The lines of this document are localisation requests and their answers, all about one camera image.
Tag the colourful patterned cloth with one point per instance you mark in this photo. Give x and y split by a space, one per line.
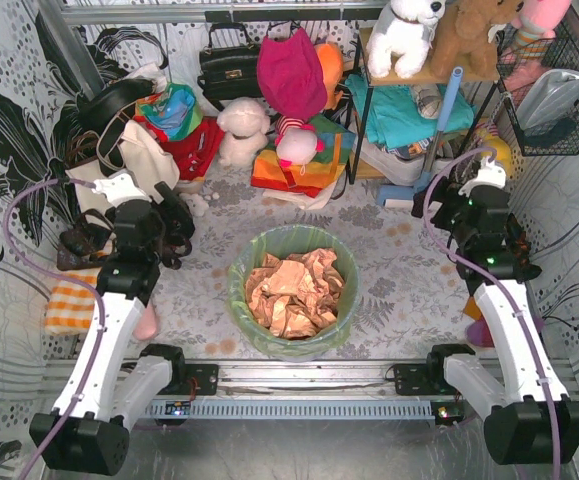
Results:
171 115

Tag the pink plush toy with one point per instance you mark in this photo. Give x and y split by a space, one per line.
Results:
535 27

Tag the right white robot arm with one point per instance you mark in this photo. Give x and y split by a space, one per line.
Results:
529 417

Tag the crumpled brown printed paper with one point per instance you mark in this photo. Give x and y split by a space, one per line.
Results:
296 297

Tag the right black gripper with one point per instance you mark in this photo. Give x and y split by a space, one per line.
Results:
442 203

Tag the white plush dog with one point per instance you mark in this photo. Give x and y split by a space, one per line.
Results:
402 36

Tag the cream canvas tote bag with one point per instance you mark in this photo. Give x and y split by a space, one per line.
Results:
143 157

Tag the pink plush cylinder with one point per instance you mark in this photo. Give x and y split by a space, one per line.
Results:
148 325

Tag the black orange small toy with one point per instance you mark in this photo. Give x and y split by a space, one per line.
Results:
519 246

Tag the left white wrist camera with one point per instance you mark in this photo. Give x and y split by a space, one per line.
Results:
119 188

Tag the black leather handbag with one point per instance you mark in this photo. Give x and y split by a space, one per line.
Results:
229 73

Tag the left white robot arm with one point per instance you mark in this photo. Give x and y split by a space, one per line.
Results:
88 428

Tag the rainbow striped cloth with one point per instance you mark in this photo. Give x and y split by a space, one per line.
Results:
321 172

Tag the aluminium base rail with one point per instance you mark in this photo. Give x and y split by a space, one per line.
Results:
317 390

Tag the black wire basket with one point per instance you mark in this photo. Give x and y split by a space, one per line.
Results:
559 137

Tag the red garment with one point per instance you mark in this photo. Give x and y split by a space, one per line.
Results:
194 154

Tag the dark brown leather bag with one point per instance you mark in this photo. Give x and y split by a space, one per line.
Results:
83 245

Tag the black round hat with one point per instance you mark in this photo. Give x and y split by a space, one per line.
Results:
95 114

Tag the yellow plush duck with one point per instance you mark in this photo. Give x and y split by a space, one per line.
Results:
486 135

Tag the orange white checked towel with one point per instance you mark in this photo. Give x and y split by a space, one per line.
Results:
69 310

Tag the magenta cloth bag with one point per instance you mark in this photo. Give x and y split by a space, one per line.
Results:
290 76

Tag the blue grey trash bin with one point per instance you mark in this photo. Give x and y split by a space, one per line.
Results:
296 350

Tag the white plush lamb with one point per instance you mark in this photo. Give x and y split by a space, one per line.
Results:
245 125

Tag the teal folded cloth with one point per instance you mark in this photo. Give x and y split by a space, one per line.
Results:
393 120

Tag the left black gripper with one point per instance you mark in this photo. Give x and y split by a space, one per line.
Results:
177 220

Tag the silver foil pouch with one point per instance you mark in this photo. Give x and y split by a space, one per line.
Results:
549 99

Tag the green plastic trash bag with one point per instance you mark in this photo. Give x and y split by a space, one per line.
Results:
281 242

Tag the brown teddy bear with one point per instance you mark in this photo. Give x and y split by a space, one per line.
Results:
466 32

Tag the pink white plush pig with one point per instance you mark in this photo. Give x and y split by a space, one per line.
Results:
297 143

